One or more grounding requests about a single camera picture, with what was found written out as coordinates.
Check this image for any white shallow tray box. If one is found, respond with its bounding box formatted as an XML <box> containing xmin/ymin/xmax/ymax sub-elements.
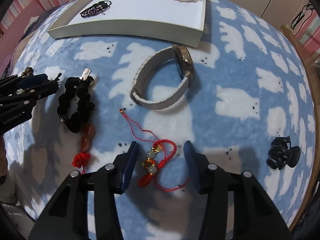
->
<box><xmin>47</xmin><ymin>0</ymin><xmax>207</xmax><ymax>48</ymax></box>

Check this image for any black braided bracelet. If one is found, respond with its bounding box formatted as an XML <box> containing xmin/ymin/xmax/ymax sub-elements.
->
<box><xmin>79</xmin><ymin>0</ymin><xmax>112</xmax><ymax>18</ymax></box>

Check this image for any pink headboard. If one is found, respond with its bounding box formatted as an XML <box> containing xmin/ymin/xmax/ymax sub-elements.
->
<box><xmin>0</xmin><ymin>0</ymin><xmax>45</xmax><ymax>30</ymax></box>

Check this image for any wooden bed footboard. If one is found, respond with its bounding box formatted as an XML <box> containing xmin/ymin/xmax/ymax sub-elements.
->
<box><xmin>280</xmin><ymin>24</ymin><xmax>320</xmax><ymax>233</ymax></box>

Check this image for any grey strap wristwatch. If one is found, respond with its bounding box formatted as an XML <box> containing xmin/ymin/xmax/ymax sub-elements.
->
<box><xmin>129</xmin><ymin>44</ymin><xmax>196</xmax><ymax>110</ymax></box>

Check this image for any black scrunchie with silver charm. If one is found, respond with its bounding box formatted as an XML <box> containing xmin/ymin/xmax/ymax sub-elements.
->
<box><xmin>57</xmin><ymin>68</ymin><xmax>98</xmax><ymax>133</ymax></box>

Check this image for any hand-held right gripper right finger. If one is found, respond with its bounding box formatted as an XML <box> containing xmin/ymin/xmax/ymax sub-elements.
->
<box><xmin>184</xmin><ymin>140</ymin><xmax>293</xmax><ymax>240</ymax></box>

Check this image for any red agate pendant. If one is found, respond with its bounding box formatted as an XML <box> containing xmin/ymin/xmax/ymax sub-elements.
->
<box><xmin>72</xmin><ymin>124</ymin><xmax>97</xmax><ymax>174</ymax></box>

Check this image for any purple striped quilt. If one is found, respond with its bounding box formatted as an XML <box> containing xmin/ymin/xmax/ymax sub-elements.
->
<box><xmin>0</xmin><ymin>5</ymin><xmax>59</xmax><ymax>79</ymax></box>

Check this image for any brown wooden bead bracelet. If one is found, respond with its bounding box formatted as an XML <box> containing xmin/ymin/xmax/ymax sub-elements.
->
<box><xmin>15</xmin><ymin>66</ymin><xmax>34</xmax><ymax>95</ymax></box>

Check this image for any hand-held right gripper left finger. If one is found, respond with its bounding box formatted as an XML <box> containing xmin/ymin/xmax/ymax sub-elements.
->
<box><xmin>29</xmin><ymin>141</ymin><xmax>139</xmax><ymax>240</ymax></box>

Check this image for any red string jade bead bracelet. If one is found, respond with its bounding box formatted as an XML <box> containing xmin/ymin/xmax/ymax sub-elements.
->
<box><xmin>119</xmin><ymin>108</ymin><xmax>192</xmax><ymax>189</ymax></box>

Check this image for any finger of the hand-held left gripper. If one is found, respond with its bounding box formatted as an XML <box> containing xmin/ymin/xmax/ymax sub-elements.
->
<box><xmin>0</xmin><ymin>73</ymin><xmax>62</xmax><ymax>111</ymax></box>
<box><xmin>0</xmin><ymin>74</ymin><xmax>50</xmax><ymax>91</ymax></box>

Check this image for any black hair claw clip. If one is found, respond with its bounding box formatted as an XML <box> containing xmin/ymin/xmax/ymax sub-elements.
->
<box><xmin>266</xmin><ymin>136</ymin><xmax>301</xmax><ymax>170</ymax></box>

